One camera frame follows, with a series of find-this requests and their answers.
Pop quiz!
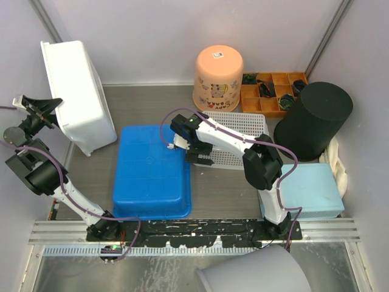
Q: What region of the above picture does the orange plastic container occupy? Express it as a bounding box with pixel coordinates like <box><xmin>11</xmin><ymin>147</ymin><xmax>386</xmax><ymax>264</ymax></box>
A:
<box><xmin>192</xmin><ymin>45</ymin><xmax>244</xmax><ymax>112</ymax></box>

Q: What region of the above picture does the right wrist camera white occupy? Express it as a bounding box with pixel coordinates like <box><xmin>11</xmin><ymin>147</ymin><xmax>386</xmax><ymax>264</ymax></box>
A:
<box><xmin>167</xmin><ymin>134</ymin><xmax>190</xmax><ymax>150</ymax></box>

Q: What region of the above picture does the blue plastic basket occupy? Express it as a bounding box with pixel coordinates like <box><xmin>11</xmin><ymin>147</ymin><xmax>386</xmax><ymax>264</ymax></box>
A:
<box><xmin>112</xmin><ymin>125</ymin><xmax>192</xmax><ymax>220</ymax></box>

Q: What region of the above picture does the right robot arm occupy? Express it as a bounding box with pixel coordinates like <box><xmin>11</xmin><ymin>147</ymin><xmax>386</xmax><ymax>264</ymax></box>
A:
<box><xmin>170</xmin><ymin>113</ymin><xmax>291</xmax><ymax>240</ymax></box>

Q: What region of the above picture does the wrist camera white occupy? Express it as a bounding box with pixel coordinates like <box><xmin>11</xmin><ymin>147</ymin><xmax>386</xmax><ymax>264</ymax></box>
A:
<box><xmin>12</xmin><ymin>95</ymin><xmax>27</xmax><ymax>112</ymax></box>
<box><xmin>167</xmin><ymin>134</ymin><xmax>190</xmax><ymax>150</ymax></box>

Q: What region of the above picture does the white plastic tub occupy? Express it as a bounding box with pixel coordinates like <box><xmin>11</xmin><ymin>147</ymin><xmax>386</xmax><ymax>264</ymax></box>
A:
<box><xmin>40</xmin><ymin>41</ymin><xmax>117</xmax><ymax>156</ymax></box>

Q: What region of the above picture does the light blue perforated basket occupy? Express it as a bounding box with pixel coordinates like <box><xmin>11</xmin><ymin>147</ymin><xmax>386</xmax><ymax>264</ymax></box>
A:
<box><xmin>254</xmin><ymin>163</ymin><xmax>345</xmax><ymax>224</ymax></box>

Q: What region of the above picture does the grey plastic container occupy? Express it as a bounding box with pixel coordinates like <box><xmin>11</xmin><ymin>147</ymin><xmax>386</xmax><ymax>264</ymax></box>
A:
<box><xmin>195</xmin><ymin>245</ymin><xmax>311</xmax><ymax>291</ymax></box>

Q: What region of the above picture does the orange compartment tray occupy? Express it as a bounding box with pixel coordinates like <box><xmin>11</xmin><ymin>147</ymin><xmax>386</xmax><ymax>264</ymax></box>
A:
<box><xmin>240</xmin><ymin>72</ymin><xmax>308</xmax><ymax>118</ymax></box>

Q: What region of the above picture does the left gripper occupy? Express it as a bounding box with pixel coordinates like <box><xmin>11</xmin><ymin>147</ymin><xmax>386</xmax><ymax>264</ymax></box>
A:
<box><xmin>19</xmin><ymin>100</ymin><xmax>73</xmax><ymax>142</ymax></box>

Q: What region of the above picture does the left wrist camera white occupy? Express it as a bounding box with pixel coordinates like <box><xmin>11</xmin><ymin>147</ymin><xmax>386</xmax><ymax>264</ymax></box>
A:
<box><xmin>12</xmin><ymin>95</ymin><xmax>27</xmax><ymax>112</ymax></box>

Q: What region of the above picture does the blue yellow part in tray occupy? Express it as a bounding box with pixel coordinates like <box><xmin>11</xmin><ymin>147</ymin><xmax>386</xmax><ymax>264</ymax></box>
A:
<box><xmin>278</xmin><ymin>94</ymin><xmax>295</xmax><ymax>111</ymax></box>

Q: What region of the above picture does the white translucent basket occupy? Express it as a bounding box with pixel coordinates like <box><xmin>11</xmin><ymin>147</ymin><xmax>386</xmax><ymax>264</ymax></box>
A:
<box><xmin>194</xmin><ymin>111</ymin><xmax>269</xmax><ymax>170</ymax></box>

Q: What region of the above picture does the aluminium rail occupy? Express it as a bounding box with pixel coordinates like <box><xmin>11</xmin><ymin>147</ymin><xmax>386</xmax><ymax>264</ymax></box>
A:
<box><xmin>28</xmin><ymin>218</ymin><xmax>360</xmax><ymax>252</ymax></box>

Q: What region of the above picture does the large black container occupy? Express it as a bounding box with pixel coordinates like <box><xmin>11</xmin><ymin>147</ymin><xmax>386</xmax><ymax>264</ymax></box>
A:
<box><xmin>274</xmin><ymin>82</ymin><xmax>353</xmax><ymax>162</ymax></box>

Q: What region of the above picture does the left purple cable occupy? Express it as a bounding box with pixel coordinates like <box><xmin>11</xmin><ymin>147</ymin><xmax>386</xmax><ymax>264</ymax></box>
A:
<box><xmin>0</xmin><ymin>105</ymin><xmax>142</xmax><ymax>264</ymax></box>

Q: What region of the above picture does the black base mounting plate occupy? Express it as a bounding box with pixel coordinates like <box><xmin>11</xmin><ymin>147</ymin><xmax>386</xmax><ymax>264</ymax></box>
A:
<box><xmin>86</xmin><ymin>218</ymin><xmax>289</xmax><ymax>248</ymax></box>

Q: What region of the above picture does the black part in tray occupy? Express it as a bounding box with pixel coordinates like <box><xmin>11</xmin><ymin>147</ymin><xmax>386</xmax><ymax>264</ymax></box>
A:
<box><xmin>242</xmin><ymin>72</ymin><xmax>258</xmax><ymax>85</ymax></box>

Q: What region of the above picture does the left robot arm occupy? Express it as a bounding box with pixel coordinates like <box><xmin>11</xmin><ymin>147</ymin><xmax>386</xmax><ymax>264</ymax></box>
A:
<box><xmin>1</xmin><ymin>95</ymin><xmax>122</xmax><ymax>241</ymax></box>

